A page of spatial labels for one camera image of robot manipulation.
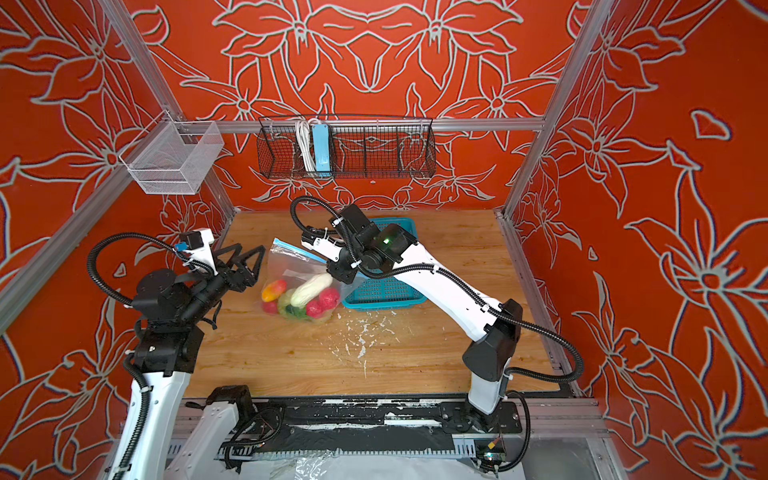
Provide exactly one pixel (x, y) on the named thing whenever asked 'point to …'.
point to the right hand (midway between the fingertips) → (326, 260)
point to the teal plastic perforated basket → (375, 291)
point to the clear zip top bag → (296, 268)
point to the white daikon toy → (308, 290)
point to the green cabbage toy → (287, 309)
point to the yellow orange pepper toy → (273, 290)
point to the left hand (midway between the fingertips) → (250, 246)
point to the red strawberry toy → (315, 309)
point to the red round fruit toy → (329, 297)
